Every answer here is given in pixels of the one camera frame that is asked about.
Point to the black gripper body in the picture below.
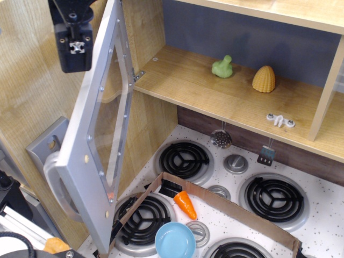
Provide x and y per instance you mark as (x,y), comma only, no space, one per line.
(71,12)

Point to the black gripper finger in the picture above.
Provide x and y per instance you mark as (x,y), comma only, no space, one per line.
(75,55)

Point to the grey toy microwave door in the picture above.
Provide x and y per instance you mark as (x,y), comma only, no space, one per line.
(84,174)

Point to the green toy broccoli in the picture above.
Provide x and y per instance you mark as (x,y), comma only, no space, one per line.
(223,68)

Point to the back left stove burner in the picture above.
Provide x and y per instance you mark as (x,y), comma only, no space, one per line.
(186,159)

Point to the toy strainer ladle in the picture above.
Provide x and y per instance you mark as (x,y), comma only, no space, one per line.
(220,138)

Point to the orange toy carrot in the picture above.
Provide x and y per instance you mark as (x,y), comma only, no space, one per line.
(184,202)

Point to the yellow toy corn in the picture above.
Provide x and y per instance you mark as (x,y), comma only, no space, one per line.
(264,80)

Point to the brown cardboard barrier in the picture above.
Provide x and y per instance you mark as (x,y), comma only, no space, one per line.
(166,180)

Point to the grey stove knob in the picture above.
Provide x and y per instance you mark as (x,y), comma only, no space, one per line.
(236,164)

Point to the orange object bottom left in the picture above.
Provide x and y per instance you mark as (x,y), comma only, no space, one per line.
(55,245)

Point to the middle silver stove knob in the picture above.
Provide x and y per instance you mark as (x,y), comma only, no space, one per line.
(220,191)

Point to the silver stove knob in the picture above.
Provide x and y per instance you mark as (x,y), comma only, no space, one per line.
(220,191)
(200,232)

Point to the white door latch clip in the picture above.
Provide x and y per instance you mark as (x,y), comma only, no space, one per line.
(279,120)

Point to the light blue bowl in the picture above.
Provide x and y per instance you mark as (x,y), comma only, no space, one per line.
(175,240)

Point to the toy slotted spatula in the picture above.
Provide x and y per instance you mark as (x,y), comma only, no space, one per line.
(266,156)

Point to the front silver stove knob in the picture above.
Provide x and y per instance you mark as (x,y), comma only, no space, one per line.
(200,232)

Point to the front right stove burner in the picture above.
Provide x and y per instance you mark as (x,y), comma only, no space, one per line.
(236,247)

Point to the back right stove burner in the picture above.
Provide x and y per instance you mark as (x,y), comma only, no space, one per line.
(277,199)

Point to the grey wall holder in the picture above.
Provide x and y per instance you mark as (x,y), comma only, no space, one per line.
(48,142)

